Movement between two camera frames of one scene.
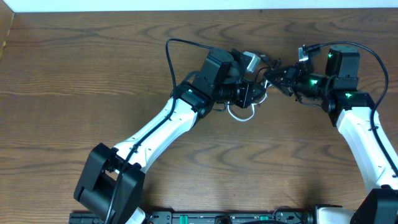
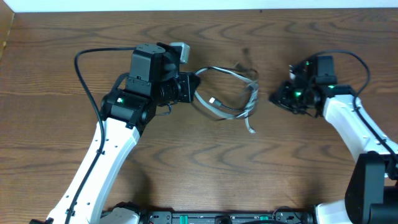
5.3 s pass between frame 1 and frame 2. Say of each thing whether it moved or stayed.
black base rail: stayed
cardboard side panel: stayed
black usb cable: moved
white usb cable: moved
